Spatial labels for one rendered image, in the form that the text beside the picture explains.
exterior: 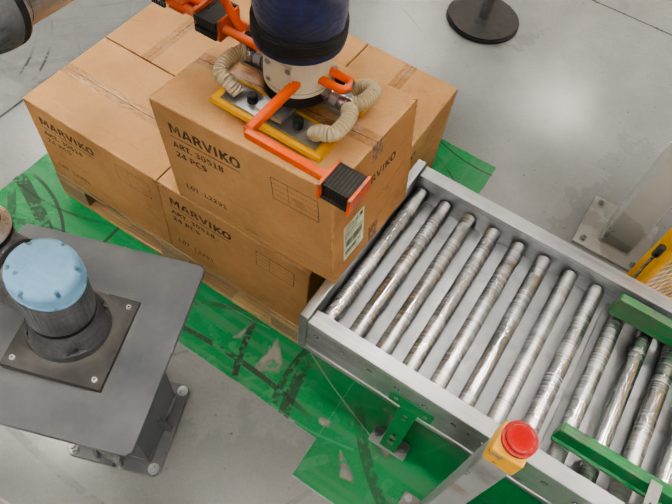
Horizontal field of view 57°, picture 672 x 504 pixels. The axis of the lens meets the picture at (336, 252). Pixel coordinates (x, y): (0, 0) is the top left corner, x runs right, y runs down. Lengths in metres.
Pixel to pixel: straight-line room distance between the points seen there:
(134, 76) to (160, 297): 1.04
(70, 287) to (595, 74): 2.95
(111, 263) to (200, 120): 0.43
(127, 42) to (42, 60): 0.92
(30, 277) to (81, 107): 1.08
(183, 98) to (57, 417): 0.85
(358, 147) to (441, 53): 1.95
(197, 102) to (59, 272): 0.61
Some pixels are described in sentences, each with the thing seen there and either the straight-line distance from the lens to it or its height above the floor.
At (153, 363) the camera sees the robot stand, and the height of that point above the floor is 0.75.
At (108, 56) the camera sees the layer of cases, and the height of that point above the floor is 0.54.
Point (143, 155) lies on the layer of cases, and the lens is 2.18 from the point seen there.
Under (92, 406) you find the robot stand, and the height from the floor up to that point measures 0.75.
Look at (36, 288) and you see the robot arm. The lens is 1.38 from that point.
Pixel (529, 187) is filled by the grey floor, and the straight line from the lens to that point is 2.99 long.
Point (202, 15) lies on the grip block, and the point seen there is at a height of 1.14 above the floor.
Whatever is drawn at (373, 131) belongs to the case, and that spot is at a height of 1.00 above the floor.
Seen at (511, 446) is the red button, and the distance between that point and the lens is 1.25.
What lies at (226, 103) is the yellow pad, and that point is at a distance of 1.64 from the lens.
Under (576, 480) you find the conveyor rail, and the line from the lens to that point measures 1.78.
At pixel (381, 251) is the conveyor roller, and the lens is 1.94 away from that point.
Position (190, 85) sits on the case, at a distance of 1.79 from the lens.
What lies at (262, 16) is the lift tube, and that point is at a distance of 1.43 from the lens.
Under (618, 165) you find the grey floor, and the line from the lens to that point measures 3.27.
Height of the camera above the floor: 2.18
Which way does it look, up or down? 58 degrees down
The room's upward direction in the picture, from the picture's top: 9 degrees clockwise
